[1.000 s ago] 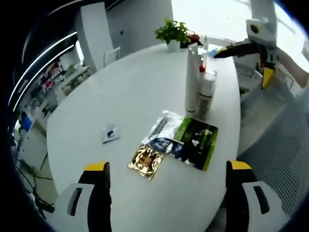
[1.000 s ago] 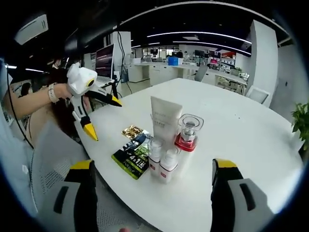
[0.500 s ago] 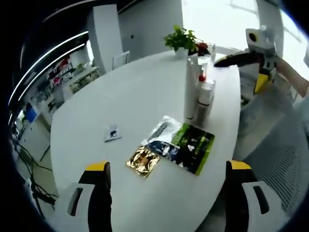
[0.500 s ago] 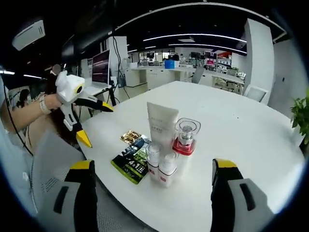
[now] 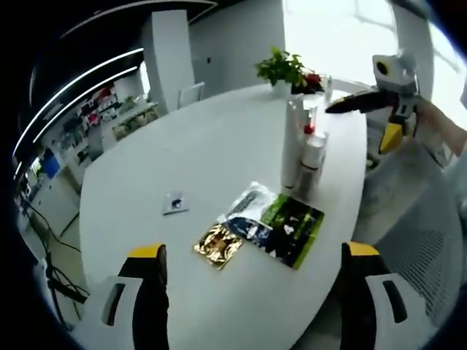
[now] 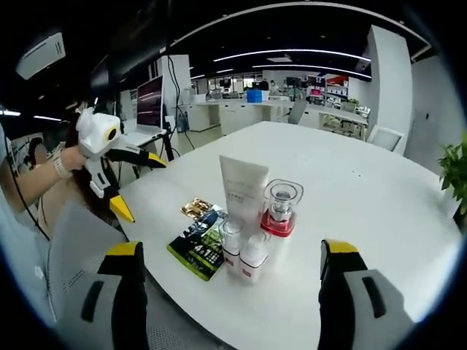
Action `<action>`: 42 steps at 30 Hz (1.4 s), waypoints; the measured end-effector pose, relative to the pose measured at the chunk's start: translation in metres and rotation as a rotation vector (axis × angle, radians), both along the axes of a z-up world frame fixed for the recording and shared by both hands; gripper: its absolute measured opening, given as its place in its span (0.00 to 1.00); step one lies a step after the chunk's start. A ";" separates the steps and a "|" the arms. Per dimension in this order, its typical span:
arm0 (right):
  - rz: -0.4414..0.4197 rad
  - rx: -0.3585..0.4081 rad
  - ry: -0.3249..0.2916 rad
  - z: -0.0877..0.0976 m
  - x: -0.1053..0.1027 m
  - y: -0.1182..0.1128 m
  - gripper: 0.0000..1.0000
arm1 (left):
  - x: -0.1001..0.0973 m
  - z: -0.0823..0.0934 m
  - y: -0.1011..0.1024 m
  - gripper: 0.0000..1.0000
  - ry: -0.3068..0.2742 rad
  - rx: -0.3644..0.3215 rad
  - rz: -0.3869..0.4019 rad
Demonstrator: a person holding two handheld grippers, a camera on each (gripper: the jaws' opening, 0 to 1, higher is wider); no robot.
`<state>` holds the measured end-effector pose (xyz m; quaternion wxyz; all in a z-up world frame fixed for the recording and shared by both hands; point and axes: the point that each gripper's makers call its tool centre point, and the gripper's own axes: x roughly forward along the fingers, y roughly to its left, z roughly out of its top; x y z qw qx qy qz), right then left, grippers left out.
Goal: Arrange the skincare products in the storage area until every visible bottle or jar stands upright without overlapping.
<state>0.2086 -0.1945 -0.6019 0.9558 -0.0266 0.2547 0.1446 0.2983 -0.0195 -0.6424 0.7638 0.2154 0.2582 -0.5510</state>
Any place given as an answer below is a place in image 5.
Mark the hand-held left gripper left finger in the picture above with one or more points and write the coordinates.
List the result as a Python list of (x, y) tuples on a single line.
[(146, 310)]

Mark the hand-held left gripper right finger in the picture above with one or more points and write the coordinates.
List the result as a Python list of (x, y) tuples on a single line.
[(365, 310)]

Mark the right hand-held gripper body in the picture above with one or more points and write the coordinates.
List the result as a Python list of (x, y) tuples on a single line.
[(396, 73)]

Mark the large red-collared skincare pump bottle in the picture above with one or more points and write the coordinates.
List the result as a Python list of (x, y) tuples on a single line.
[(310, 120)]

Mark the white skincare tube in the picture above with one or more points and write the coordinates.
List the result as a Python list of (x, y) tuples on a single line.
[(292, 146)]

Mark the gold skincare sachet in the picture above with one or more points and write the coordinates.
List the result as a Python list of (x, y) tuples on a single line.
[(218, 247)]

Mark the clear skincare sachet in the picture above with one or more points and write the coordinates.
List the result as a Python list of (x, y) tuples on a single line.
[(176, 202)]

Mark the green black skincare sachet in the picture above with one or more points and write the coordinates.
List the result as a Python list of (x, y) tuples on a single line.
[(277, 226)]

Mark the small glass bottle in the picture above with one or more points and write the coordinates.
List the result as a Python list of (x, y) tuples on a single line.
[(328, 87)]

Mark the blue storage box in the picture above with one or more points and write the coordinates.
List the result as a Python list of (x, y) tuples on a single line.
[(51, 164)]

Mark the red flower plant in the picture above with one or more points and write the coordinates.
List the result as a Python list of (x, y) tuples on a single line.
[(311, 82)]

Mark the grey mesh office chair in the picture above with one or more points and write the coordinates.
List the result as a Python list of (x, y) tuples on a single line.
[(416, 240)]

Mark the green potted plant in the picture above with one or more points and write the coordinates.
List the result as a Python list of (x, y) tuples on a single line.
[(279, 69)]

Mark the white chair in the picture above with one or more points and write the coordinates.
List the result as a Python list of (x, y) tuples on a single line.
[(190, 95)]

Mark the ceiling light strip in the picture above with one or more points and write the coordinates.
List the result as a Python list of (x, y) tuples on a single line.
[(87, 87), (80, 73)]

